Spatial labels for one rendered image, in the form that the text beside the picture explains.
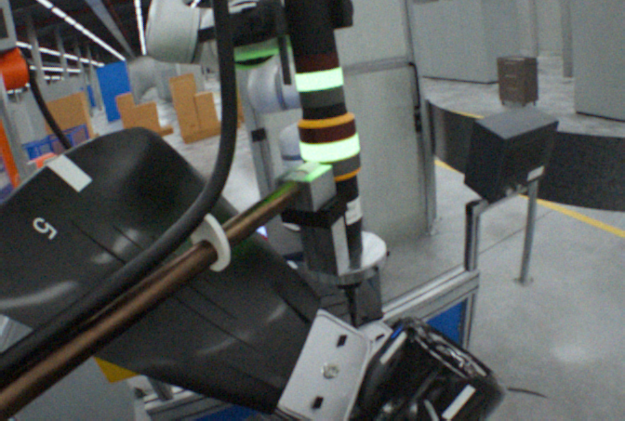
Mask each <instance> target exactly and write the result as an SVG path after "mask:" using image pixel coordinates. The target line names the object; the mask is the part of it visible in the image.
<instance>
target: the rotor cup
mask: <svg viewBox="0 0 625 421"><path fill-rule="evenodd" d="M403 332H404V333H405V334H406V335H407V337H406V338H405V339H404V340H403V342H402V343H401V344H400V345H399V347H398V348H397V349H396V350H395V351H394V353H393V354H392V355H391V356H390V358H389V359H388V360H387V361H386V362H385V363H384V364H382V362H381V361H380V359H381V358H382V356H383V355H384V354H385V353H386V352H387V351H388V349H389V348H390V347H391V346H392V344H393V343H394V342H395V341H396V339H397V338H398V337H399V336H400V334H402V333H403ZM446 349H455V350H456V351H458V352H459V353H460V354H461V355H462V357H461V358H462V359H463V360H464V361H465V362H462V361H461V360H459V359H458V358H457V357H455V356H454V355H453V354H451V353H450V352H449V351H447V350H446ZM468 385H469V386H470V387H472V388H474V389H475V391H474V392H473V393H472V395H471V396H470V397H469V398H468V399H467V400H466V401H465V402H464V403H463V404H462V405H461V407H460V408H459V409H458V410H457V411H456V413H455V414H454V415H453V416H452V417H451V418H450V419H449V420H448V419H446V418H445V417H443V414H444V413H445V411H446V410H447V409H448V408H449V407H450V406H451V404H452V403H453V402H454V401H455V400H456V399H457V397H458V396H459V395H460V394H461V393H462V391H463V390H464V389H465V388H466V387H467V386H468ZM507 394H508V389H507V386H506V384H505V383H504V382H503V381H502V380H501V379H500V378H499V377H498V376H497V375H496V374H495V373H494V372H493V371H492V370H491V369H489V368H488V367H487V366H486V365H485V364H483V363H482V362H481V361H480V360H478V359H477V358H476V357H474V356H473V355H472V354H471V353H470V352H469V351H468V350H466V349H465V348H463V347H462V346H461V345H459V344H458V343H456V342H455V341H454V340H452V339H451V338H449V337H448V336H446V335H445V334H443V333H442V332H440V331H439V330H437V329H435V328H434V327H432V326H431V325H429V324H427V323H426V322H424V321H422V320H421V319H419V318H416V317H409V316H406V317H405V318H403V320H401V321H400V322H399V323H398V324H397V326H396V327H395V328H394V329H393V331H392V332H391V333H390V335H389V336H388V337H387V338H386V340H385V341H384V342H383V343H382V344H381V346H380V347H379V348H378V349H377V351H376V352H375V353H374V354H373V355H372V357H371V358H370V359H369V361H368V364H367V367H366V370H365V373H364V376H363V379H362V382H361V385H360V388H359V390H358V393H357V396H356V398H355V401H354V404H353V407H352V411H351V413H350V416H349V419H348V421H417V397H422V399H423V401H428V402H429V403H430V405H431V406H432V408H433V410H434V412H435V414H436V416H437V418H438V421H487V420H488V419H489V418H490V416H491V415H492V414H493V413H495V411H496V410H497V409H498V408H499V406H500V405H501V404H502V403H503V401H504V400H505V399H506V396H507Z"/></svg>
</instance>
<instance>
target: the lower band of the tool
mask: <svg viewBox="0 0 625 421"><path fill-rule="evenodd" d="M353 118H354V115H353V114H352V113H350V112H348V113H347V114H345V115H343V116H341V117H337V118H333V119H327V120H321V121H304V120H302V118H301V119H300V120H299V121H298V122H297V125H298V126H299V127H304V128H316V127H326V126H332V125H340V124H343V123H347V122H349V121H351V120H352V119H353ZM355 136H356V134H355V135H354V136H352V137H350V138H346V139H343V140H339V141H335V142H329V143H319V144H310V143H303V142H300V143H301V144H304V145H313V146H317V145H328V144H334V143H339V142H342V141H346V140H349V139H351V138H354V137H355ZM358 151H359V150H358ZM358 151H357V152H356V153H358ZM356 153H354V154H352V155H350V156H347V157H344V158H340V159H336V160H330V161H313V162H317V163H329V162H336V161H340V160H344V159H347V158H350V157H352V156H354V155H355V154H356ZM360 170H361V166H360V168H359V169H357V170H356V171H354V172H352V173H350V174H348V175H344V176H340V177H335V178H334V180H335V181H341V180H344V179H347V178H351V177H353V176H355V175H356V174H357V173H358V172H359V171H360Z"/></svg>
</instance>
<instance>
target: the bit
mask: <svg viewBox="0 0 625 421"><path fill-rule="evenodd" d="M347 298H348V297H347ZM346 307H347V311H348V312H350V319H351V327H353V328H354V329H356V330H358V331H359V329H358V321H357V314H356V311H357V310H358V304H357V300H356V299H355V298H354V297H351V298H348V300H347V302H346Z"/></svg>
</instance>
